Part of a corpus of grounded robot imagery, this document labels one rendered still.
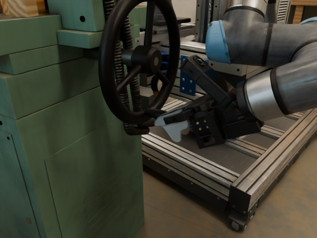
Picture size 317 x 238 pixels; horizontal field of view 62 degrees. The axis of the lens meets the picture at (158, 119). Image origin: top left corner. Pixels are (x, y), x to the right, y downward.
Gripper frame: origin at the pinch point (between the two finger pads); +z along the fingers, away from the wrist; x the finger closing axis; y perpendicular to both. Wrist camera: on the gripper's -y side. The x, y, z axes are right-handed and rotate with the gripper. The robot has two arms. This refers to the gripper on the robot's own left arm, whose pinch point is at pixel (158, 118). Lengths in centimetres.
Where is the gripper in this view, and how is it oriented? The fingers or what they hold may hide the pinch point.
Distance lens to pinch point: 56.0
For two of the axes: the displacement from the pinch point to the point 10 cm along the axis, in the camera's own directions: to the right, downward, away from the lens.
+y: 4.3, 8.9, 1.5
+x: 5.2, -3.8, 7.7
